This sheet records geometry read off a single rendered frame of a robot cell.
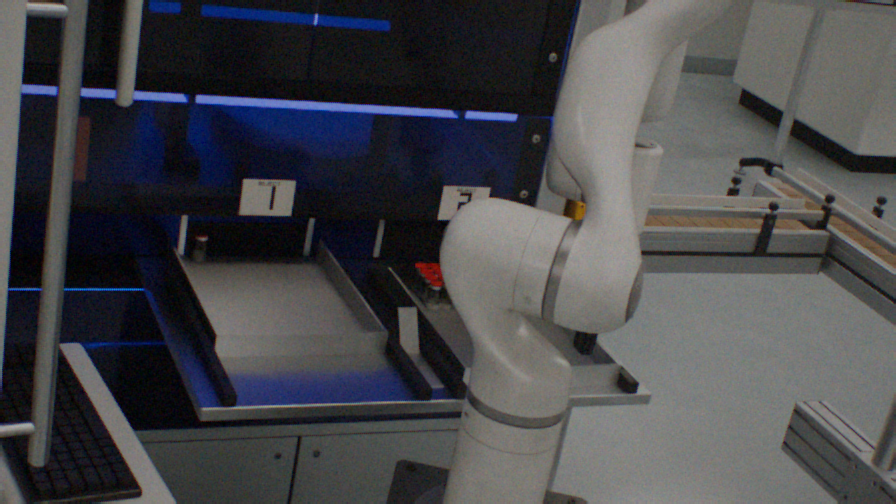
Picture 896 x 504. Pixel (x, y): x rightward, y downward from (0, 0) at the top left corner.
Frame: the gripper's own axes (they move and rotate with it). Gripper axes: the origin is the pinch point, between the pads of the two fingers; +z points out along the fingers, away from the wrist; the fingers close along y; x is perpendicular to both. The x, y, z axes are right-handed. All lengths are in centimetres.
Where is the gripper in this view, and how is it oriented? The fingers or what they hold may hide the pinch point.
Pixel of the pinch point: (585, 339)
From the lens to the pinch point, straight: 211.1
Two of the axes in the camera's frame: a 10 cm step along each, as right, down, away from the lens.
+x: 3.7, 4.1, -8.3
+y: -9.1, -0.2, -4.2
